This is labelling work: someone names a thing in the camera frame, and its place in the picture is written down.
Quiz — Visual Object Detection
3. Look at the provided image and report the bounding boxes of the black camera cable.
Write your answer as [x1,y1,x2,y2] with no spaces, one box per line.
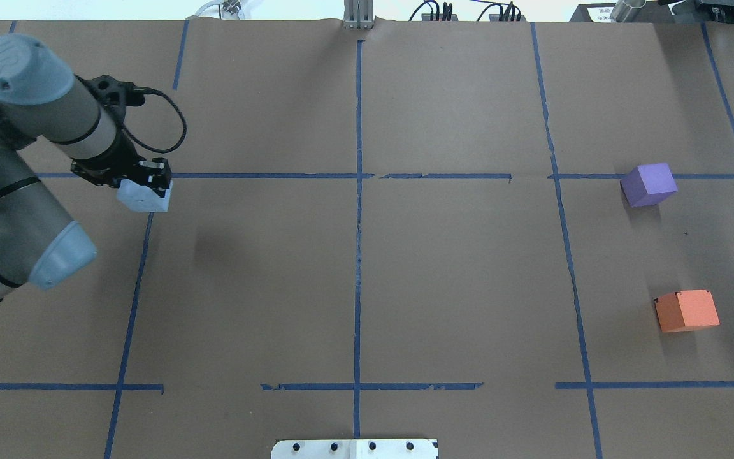
[121,87,188,154]

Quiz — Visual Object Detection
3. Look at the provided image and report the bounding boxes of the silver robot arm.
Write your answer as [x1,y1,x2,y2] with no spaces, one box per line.
[0,34,172,303]

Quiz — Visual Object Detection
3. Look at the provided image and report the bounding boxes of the aluminium frame post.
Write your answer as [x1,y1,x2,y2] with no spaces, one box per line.
[343,0,375,30]

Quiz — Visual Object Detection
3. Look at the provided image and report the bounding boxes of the light blue foam block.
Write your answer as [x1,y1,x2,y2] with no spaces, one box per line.
[117,179,172,213]

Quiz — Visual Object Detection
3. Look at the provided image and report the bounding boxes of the orange foam block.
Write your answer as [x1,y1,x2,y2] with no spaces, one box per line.
[654,289,721,332]

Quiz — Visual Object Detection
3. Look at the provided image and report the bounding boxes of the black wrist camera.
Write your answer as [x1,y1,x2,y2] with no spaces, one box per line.
[75,75,146,122]

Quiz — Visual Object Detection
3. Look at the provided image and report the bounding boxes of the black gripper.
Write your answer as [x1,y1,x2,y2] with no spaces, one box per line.
[71,131,172,197]

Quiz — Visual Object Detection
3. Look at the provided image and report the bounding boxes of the purple foam block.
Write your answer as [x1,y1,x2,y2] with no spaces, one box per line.
[620,163,679,207]

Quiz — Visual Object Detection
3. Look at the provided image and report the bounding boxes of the silver metal cup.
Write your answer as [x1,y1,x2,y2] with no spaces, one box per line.
[610,0,647,23]

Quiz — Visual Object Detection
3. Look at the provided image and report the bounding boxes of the white pedestal column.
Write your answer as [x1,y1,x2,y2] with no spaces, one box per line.
[271,438,440,458]

